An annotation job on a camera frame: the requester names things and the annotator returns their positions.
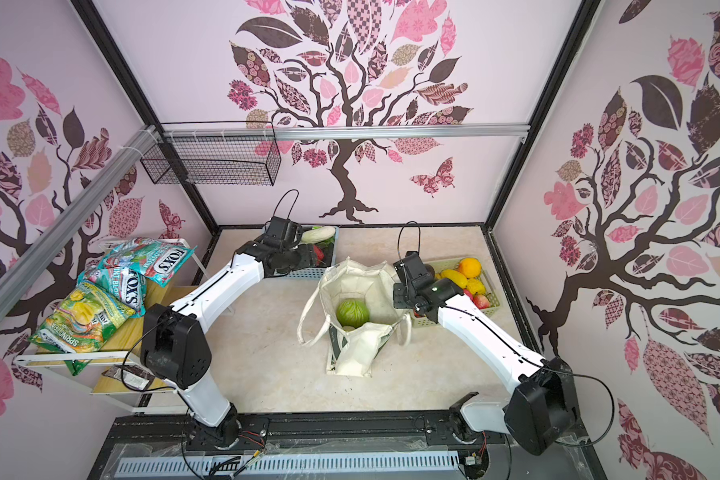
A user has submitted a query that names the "red bell pepper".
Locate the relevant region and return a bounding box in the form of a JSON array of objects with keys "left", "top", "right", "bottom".
[{"left": 313, "top": 245, "right": 325, "bottom": 263}]

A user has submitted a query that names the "green cabbage head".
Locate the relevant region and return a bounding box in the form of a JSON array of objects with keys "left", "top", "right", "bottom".
[{"left": 336, "top": 299, "right": 370, "bottom": 329}]

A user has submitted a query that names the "cream canvas grocery bag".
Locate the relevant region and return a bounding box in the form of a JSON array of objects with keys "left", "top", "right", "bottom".
[{"left": 296, "top": 258, "right": 413, "bottom": 377}]

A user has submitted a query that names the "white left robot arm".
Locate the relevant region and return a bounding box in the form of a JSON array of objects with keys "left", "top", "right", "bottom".
[{"left": 140, "top": 216, "right": 317, "bottom": 431}]

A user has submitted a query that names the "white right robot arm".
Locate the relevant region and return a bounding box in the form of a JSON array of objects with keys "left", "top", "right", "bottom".
[{"left": 393, "top": 251, "right": 580, "bottom": 456}]

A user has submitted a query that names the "Fox's candy bag upper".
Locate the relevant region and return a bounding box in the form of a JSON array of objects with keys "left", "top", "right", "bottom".
[{"left": 98, "top": 237, "right": 194, "bottom": 287}]

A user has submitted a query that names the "fox's candy bag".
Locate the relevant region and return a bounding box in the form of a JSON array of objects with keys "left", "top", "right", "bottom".
[
  {"left": 77, "top": 267, "right": 147, "bottom": 317},
  {"left": 98, "top": 237, "right": 194, "bottom": 287}
]

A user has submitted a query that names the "Fox's candy bag lower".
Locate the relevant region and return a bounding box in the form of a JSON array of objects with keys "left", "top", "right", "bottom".
[{"left": 77, "top": 267, "right": 147, "bottom": 317}]

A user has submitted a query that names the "green yellow snack bag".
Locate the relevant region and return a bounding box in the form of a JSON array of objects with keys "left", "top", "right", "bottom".
[{"left": 29, "top": 281, "right": 135, "bottom": 354}]

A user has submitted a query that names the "light green perforated basket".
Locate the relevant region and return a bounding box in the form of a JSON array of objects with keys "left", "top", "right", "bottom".
[{"left": 424, "top": 257, "right": 501, "bottom": 316}]

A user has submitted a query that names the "light blue perforated basket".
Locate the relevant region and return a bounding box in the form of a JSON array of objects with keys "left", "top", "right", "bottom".
[{"left": 286, "top": 225, "right": 339, "bottom": 280}]

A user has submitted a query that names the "pale green napa cabbage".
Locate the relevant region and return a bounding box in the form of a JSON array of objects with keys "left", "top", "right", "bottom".
[{"left": 301, "top": 226, "right": 336, "bottom": 244}]

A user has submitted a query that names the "orange fruit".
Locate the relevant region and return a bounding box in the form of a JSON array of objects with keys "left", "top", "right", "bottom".
[{"left": 457, "top": 258, "right": 482, "bottom": 279}]

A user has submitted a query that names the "yellow lemon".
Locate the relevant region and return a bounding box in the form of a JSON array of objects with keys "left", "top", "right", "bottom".
[{"left": 466, "top": 278, "right": 487, "bottom": 295}]

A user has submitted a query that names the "red apple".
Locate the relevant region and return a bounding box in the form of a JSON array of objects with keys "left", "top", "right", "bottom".
[{"left": 472, "top": 294, "right": 492, "bottom": 310}]

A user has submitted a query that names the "brown chocolate bar wrapper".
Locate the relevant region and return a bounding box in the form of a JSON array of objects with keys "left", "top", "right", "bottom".
[{"left": 103, "top": 365, "right": 155, "bottom": 392}]

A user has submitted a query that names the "wooden side shelf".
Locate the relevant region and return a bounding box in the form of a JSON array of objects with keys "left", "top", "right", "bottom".
[{"left": 14, "top": 232, "right": 220, "bottom": 414}]

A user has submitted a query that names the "black wire wall basket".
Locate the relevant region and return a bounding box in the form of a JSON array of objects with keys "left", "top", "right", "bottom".
[{"left": 141, "top": 120, "right": 282, "bottom": 186}]

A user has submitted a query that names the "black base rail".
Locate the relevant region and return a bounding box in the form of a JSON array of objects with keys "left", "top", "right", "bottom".
[{"left": 99, "top": 408, "right": 505, "bottom": 458}]

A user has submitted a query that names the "white slotted cable duct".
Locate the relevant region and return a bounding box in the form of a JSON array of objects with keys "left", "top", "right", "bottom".
[{"left": 113, "top": 451, "right": 460, "bottom": 479}]

